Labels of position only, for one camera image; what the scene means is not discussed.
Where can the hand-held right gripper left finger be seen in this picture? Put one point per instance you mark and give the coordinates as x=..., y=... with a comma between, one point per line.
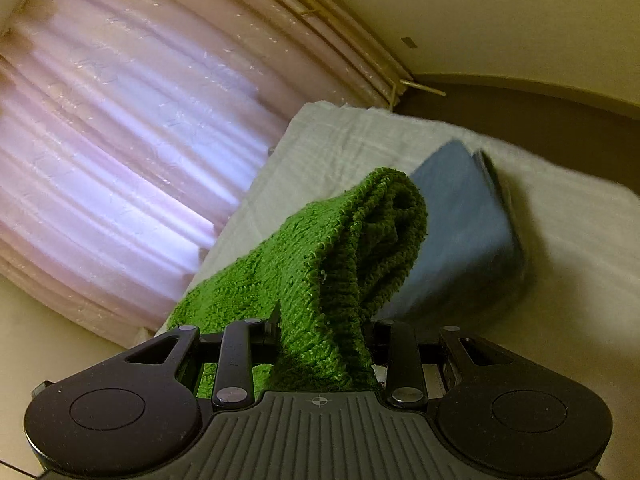
x=237, y=355

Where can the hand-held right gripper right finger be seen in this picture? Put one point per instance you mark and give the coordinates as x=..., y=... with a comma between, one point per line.
x=402, y=360

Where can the green knit vest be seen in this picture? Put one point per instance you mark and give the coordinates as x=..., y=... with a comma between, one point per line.
x=310, y=270

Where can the stack of folded blue clothes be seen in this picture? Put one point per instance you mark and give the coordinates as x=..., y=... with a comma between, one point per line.
x=460, y=235

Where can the pink curtain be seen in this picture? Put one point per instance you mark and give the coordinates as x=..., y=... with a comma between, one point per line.
x=125, y=160

